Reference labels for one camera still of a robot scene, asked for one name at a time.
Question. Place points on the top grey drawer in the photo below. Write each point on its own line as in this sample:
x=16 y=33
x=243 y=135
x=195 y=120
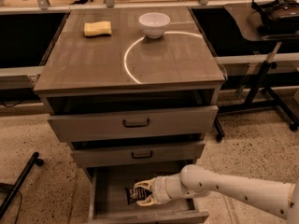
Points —
x=108 y=126

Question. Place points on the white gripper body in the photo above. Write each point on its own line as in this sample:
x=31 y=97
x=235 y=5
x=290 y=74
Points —
x=160 y=188

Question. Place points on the white bowl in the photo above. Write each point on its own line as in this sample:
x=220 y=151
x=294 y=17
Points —
x=154 y=24

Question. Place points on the black vr headset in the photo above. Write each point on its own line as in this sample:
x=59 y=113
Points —
x=279 y=16

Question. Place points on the black rxbar chocolate wrapper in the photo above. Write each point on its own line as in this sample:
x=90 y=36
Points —
x=136 y=194

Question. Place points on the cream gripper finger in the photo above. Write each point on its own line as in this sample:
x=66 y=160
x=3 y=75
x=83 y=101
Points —
x=147 y=202
x=145 y=184

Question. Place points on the grey drawer cabinet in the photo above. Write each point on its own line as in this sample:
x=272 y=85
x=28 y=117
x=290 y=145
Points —
x=128 y=71

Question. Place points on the grey drawer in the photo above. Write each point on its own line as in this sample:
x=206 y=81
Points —
x=108 y=126
x=112 y=156
x=109 y=201

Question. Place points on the black rolling side table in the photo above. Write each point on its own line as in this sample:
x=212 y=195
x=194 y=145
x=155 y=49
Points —
x=265 y=46

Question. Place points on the yellow sponge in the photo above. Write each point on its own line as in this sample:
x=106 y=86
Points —
x=97 y=28

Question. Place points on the middle grey drawer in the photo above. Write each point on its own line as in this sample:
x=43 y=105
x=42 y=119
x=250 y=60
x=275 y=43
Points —
x=112 y=156

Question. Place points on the black stand leg with wheel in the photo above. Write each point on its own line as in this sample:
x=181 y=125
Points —
x=12 y=189

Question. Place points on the bottom grey drawer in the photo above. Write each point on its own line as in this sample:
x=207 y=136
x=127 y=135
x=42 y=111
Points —
x=109 y=201

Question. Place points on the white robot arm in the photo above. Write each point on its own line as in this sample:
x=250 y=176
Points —
x=276 y=198

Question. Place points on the black middle drawer handle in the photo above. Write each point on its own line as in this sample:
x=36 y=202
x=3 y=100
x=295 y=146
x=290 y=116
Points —
x=145 y=155

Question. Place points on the black drawer handle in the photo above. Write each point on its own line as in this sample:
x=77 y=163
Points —
x=145 y=155
x=135 y=123

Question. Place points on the black top drawer handle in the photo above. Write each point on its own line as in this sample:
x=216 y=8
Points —
x=135 y=123

